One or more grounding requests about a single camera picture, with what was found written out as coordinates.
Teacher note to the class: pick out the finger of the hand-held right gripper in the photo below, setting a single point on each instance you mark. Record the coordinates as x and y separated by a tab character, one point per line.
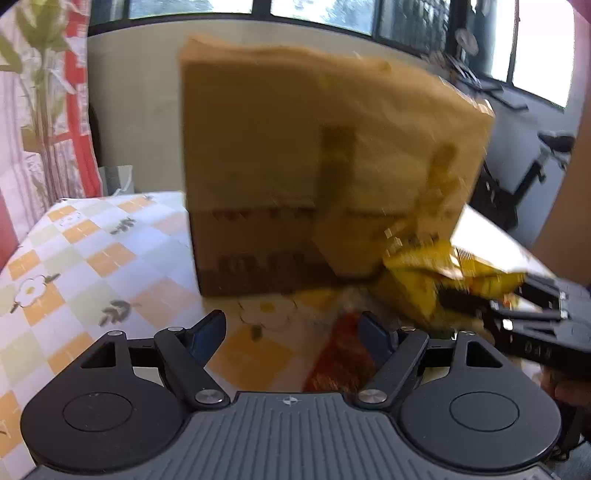
547	291
466	301

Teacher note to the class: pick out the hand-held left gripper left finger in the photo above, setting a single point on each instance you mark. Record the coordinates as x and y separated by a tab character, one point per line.
207	334

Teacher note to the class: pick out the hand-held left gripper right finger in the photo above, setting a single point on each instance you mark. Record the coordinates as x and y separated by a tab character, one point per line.
374	334

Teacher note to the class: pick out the orange snack packet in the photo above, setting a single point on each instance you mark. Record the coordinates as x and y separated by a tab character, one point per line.
341	355

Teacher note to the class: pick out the yellow chip bag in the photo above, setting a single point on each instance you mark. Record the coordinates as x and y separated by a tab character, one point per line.
411	281

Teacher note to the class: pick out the brown paper bag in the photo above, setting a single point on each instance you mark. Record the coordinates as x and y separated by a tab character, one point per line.
258	152

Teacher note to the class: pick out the person's right hand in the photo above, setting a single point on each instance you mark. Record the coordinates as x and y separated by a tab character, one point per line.
572	392

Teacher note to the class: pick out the black exercise bike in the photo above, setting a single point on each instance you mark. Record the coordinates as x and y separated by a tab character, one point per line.
498	194

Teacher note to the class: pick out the checkered floral tablecloth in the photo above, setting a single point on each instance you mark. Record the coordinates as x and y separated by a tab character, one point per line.
92	258

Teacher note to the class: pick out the printed backdrop curtain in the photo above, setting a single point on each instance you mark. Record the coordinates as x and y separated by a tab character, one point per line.
41	115

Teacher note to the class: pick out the black framed window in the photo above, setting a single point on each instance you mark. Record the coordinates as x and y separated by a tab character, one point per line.
323	14

